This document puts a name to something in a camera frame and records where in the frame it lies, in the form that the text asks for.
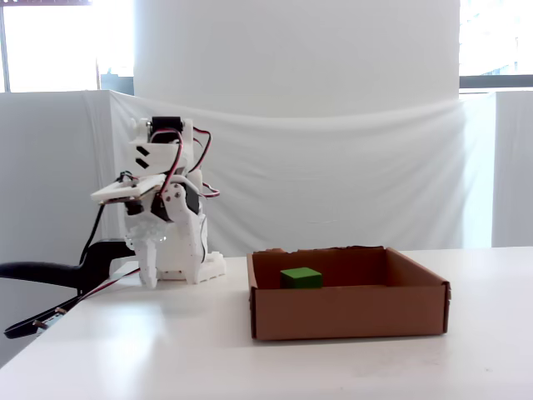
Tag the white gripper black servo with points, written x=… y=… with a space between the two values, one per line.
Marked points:
x=180 y=207

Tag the green cube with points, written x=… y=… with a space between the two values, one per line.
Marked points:
x=302 y=277

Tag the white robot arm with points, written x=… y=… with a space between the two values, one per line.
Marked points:
x=166 y=154

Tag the white lattice robot base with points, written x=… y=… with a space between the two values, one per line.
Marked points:
x=212 y=268

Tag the brown cardboard box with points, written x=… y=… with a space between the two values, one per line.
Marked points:
x=350 y=312

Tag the brown pinned circuit board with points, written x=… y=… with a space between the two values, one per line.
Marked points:
x=52 y=318

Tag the white partition panel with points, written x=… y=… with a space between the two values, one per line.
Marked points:
x=514 y=166
x=41 y=166

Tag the white cloth backdrop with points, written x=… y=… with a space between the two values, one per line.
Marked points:
x=333 y=179

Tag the white round column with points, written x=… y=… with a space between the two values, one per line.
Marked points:
x=291 y=50

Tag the bright window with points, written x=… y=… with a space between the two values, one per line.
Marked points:
x=54 y=46
x=495 y=37

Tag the white camera mount circuit board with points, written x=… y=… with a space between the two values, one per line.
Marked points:
x=125 y=191

